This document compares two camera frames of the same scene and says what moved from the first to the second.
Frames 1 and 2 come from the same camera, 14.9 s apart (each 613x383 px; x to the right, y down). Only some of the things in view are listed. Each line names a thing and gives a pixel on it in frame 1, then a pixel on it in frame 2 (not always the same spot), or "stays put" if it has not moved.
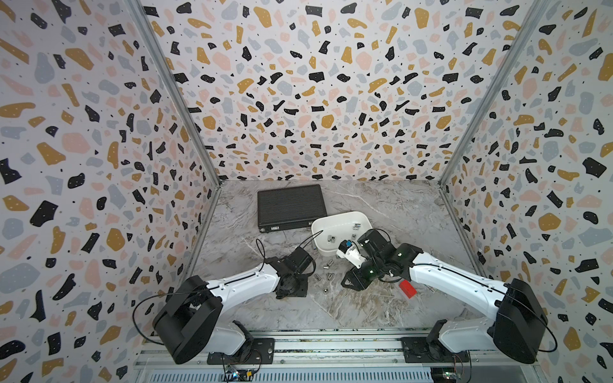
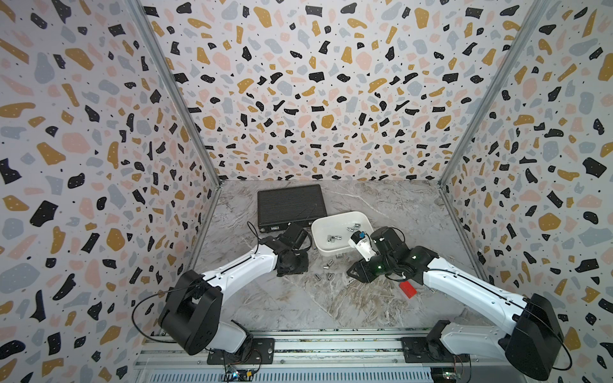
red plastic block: (408, 288) stays put
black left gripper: (302, 292) to (303, 268)
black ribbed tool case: (289, 207) stays put
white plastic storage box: (348, 226) stays put
